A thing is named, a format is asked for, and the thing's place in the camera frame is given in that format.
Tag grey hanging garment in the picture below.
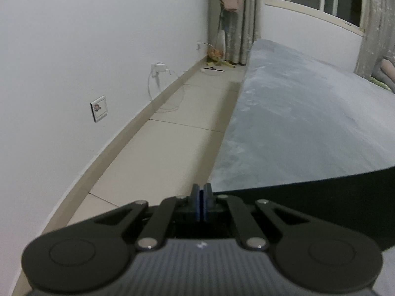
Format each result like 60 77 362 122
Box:
221 9 240 63

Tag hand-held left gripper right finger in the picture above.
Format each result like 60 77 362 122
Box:
201 183 310 251

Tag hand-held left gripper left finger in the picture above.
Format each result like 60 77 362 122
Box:
93 183 201 251

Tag white plastic bag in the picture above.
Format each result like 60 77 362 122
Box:
216 31 228 58

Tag beige sweatshirt with black sleeves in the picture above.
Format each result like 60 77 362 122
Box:
212 164 395 296

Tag grey patterned curtain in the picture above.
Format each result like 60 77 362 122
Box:
354 0 395 78
239 0 263 66

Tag orange bag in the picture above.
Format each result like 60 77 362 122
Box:
207 45 224 62

